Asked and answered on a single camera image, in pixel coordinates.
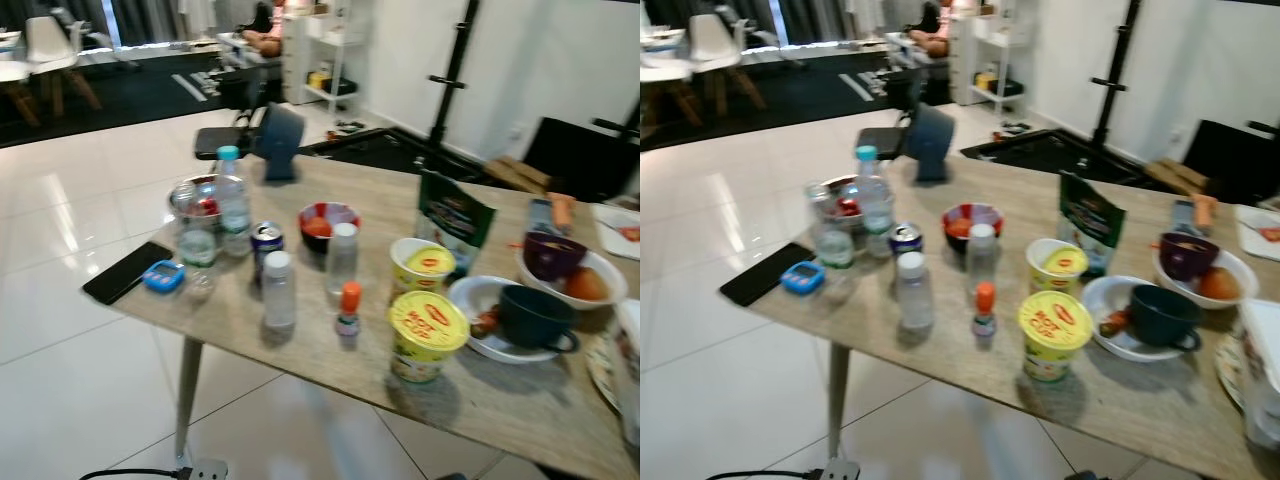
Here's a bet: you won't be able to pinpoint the black smartphone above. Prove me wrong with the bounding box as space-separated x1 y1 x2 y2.
82 241 173 306
720 242 813 307

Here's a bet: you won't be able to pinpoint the black stool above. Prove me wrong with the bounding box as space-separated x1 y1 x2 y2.
193 126 263 161
857 127 916 161

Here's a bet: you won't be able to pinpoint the small orange-capped bottle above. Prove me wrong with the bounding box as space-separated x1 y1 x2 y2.
972 281 999 341
337 281 363 341

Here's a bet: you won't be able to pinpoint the green snack packet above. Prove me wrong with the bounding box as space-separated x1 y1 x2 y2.
1057 172 1128 278
415 172 498 276

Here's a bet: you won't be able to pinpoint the patterned plate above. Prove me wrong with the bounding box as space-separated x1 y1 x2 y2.
1215 335 1251 406
585 335 626 411

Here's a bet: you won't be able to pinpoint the white round table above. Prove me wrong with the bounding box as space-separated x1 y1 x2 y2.
640 55 691 126

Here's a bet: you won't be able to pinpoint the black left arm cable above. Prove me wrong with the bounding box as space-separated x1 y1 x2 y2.
78 466 196 480
705 468 829 480

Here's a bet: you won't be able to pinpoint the white chair wooden legs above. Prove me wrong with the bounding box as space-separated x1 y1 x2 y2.
22 15 101 111
687 13 761 113

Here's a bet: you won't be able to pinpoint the blue-capped water bottle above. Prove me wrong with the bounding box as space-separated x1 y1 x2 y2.
215 146 253 257
855 146 893 257

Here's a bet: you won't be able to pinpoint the purple cup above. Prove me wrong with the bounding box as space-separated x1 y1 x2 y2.
522 232 588 281
1158 232 1221 281

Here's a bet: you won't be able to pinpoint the white shelf unit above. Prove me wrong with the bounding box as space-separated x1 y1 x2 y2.
948 12 1026 109
283 12 366 109

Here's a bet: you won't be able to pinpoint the light wooden table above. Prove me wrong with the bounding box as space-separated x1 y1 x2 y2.
100 150 641 480
745 160 1280 480

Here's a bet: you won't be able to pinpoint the large yellow noodle cup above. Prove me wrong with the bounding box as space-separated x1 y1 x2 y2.
1018 290 1095 383
388 290 471 383

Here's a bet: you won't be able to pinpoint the clear bottle with green label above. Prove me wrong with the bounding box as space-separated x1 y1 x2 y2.
815 185 856 299
178 185 218 299

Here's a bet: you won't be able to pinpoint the dark teal mug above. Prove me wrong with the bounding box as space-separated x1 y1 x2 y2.
1130 285 1204 351
498 285 581 353

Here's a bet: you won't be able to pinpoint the small yellow noodle cup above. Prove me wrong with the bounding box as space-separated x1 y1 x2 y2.
390 237 457 301
1026 238 1091 297

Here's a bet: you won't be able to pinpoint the black foam floor mat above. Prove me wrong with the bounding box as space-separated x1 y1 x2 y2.
960 128 1151 186
300 127 501 186

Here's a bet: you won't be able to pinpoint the blue digital timer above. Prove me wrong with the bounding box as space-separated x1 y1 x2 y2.
142 260 187 293
780 261 826 295

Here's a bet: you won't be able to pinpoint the red and black bowl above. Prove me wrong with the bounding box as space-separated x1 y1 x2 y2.
298 202 361 253
940 203 1004 253

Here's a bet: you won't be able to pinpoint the white bowl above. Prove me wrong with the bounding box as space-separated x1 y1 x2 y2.
1152 243 1261 309
515 240 629 311
1080 275 1201 363
447 275 571 363

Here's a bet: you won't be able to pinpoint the black tripod stand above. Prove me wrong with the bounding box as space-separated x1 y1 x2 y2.
1078 0 1143 166
425 0 481 171

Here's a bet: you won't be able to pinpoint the white-capped clear bottle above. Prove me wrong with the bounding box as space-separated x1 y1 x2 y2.
965 223 998 298
262 250 298 331
897 251 934 331
328 222 359 298

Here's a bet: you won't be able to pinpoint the white food tray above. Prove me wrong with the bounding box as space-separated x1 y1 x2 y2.
1235 203 1280 263
595 203 641 261

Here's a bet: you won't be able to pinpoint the blue soda can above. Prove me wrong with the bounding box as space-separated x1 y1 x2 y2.
250 221 286 291
888 222 925 286

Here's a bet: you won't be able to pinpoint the black case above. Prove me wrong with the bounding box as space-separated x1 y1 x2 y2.
522 117 639 201
1182 120 1280 206

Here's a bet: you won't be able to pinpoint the orange fruit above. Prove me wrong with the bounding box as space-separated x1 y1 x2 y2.
1198 267 1243 301
565 267 611 303

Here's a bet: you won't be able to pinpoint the dark grey desk fan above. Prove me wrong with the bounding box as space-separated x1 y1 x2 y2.
905 100 956 183
253 102 307 183

